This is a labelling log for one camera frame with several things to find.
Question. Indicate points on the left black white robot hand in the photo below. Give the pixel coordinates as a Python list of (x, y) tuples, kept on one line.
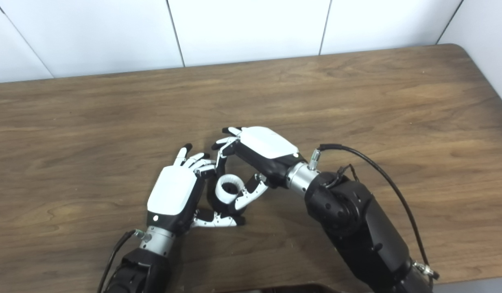
[(173, 191)]

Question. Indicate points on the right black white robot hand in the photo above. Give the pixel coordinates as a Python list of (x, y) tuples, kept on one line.
[(267, 142)]

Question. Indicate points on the round black part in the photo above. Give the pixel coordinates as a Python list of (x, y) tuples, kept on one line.
[(213, 204)]

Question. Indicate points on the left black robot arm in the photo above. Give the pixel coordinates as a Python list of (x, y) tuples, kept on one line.
[(141, 268)]

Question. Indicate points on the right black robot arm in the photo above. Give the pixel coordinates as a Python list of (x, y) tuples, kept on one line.
[(356, 219)]

